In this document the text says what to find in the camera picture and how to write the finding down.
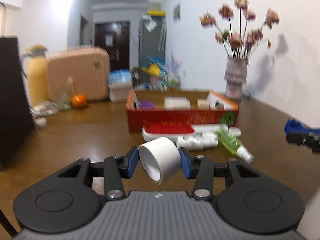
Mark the yellow watering can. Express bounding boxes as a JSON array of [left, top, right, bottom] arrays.
[[141, 63, 161, 77]]

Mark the white storage bin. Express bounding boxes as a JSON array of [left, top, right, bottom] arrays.
[[109, 83, 132, 103]]

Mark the white rectangular box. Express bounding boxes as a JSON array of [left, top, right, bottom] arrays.
[[164, 96, 191, 110]]

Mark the white round cap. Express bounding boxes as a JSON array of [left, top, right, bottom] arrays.
[[228, 127, 241, 137]]

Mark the white pump bottle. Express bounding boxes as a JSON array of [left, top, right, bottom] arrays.
[[176, 133, 218, 151]]

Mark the beige plug adapter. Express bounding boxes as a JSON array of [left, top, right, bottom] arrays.
[[197, 99, 210, 110]]

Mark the pink textured vase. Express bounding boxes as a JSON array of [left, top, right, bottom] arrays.
[[225, 57, 248, 101]]

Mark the small wire shelf rack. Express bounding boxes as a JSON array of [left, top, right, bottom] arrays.
[[133, 73, 181, 92]]

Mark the pink ribbed suitcase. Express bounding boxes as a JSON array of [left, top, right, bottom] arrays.
[[47, 47, 110, 101]]

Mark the white charger with cable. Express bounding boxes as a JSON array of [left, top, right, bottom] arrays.
[[30, 101, 59, 128]]

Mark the purple plastic lid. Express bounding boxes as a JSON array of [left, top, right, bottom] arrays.
[[139, 101, 154, 109]]

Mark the dark entrance door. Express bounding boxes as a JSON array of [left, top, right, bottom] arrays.
[[94, 21, 130, 72]]

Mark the clear glass cup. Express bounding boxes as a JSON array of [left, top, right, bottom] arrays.
[[55, 76, 75, 111]]

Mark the green spray bottle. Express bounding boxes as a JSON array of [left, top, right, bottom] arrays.
[[215, 129, 254, 164]]

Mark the yellow box on refrigerator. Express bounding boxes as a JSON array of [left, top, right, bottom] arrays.
[[147, 10, 165, 17]]

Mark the yellow thermos jug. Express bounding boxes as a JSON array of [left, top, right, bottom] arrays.
[[21, 44, 49, 107]]

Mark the blue tissue pack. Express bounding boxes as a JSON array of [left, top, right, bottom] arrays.
[[108, 69, 132, 85]]

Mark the red white lint brush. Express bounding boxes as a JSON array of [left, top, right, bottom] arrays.
[[142, 124, 228, 142]]

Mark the red cardboard box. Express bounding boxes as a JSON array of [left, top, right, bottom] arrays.
[[126, 89, 239, 132]]

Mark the dried pink rose bouquet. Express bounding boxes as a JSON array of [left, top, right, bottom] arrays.
[[200, 0, 280, 63]]

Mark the white tape roll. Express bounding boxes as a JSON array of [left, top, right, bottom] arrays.
[[138, 137, 181, 184]]

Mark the grey refrigerator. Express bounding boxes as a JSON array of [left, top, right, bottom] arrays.
[[138, 15, 167, 83]]

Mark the orange fruit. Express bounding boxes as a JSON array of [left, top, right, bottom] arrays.
[[71, 94, 88, 109]]

